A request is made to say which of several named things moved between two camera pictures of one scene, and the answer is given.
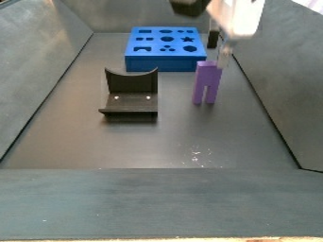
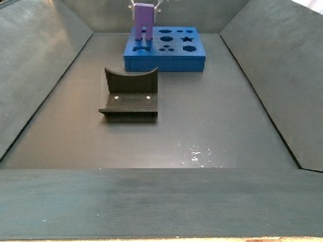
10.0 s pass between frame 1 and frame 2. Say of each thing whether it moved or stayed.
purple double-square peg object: moved
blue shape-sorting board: stayed
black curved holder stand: stayed
